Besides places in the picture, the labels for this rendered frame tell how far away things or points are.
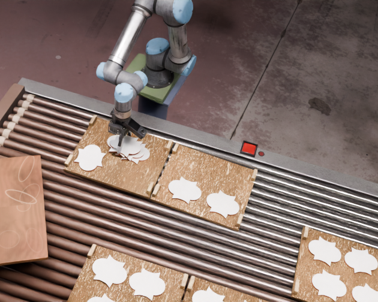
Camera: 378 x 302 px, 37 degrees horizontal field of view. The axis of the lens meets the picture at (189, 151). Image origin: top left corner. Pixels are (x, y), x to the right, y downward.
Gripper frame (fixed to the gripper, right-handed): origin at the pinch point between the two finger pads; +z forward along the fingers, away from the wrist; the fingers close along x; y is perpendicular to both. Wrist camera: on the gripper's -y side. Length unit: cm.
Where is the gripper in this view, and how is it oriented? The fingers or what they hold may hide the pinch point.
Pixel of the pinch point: (125, 144)
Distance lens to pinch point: 261.1
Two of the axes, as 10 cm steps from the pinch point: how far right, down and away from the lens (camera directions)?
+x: -3.6, 6.9, -6.3
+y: -9.3, -3.5, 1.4
